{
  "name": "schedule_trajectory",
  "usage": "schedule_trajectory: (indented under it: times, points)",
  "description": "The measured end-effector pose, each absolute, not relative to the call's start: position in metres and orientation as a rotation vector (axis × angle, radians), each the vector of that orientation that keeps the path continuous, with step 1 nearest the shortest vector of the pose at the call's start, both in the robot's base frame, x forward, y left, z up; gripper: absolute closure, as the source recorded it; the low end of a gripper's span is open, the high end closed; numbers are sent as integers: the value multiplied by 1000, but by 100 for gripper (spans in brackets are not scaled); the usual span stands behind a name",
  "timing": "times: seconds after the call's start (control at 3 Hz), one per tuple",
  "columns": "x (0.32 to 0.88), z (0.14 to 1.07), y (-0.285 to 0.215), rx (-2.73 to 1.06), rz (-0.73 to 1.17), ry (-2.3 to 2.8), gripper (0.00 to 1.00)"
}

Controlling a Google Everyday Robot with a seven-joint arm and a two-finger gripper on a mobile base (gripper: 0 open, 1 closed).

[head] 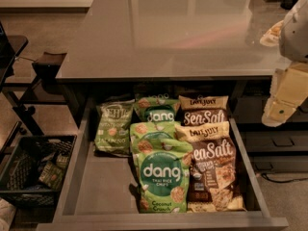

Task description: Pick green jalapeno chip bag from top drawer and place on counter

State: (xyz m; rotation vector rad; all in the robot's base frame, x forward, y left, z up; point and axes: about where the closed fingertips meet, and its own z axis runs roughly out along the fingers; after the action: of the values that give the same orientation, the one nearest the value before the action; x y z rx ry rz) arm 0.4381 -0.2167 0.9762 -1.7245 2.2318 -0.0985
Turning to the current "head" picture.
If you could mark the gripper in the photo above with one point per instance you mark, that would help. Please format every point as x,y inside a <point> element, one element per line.
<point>295,36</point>

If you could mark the green jalapeno chip bag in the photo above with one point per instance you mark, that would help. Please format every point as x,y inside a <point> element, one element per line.
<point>112,135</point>

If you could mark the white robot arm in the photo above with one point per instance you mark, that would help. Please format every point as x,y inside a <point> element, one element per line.
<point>291,35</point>

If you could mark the rear brown sea salt bag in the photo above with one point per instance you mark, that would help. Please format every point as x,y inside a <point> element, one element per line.
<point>211,109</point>

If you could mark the brown sea salt bag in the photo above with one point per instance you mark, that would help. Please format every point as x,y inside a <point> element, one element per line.
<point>213,178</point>
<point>211,109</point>

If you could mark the front brown sea salt bag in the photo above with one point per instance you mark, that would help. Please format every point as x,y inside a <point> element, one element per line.
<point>213,178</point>

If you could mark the rear green dang bag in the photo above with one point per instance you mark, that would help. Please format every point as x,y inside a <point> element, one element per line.
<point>154,109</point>

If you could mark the green dang bag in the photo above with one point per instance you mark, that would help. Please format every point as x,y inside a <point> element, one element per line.
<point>143,132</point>
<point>154,109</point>
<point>163,170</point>

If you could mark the front green dang bag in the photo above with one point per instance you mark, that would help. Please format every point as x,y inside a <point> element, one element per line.
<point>163,170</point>

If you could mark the grey open drawer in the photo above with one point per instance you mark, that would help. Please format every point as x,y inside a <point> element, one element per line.
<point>100,194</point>

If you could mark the middle green dang bag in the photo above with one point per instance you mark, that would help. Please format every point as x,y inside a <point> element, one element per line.
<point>143,132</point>

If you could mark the small green bag in crate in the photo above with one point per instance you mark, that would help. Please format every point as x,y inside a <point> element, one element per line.
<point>62,161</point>

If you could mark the green chip bag in crate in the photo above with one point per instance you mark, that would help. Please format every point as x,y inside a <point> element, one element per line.
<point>52,176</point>

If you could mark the dark wooden stool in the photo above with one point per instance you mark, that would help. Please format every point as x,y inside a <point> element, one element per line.
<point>46,67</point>

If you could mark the black plastic crate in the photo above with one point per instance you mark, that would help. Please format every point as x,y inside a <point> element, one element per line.
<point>19,183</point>

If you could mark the black chair frame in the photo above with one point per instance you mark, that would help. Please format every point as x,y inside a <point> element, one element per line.
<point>10,49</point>

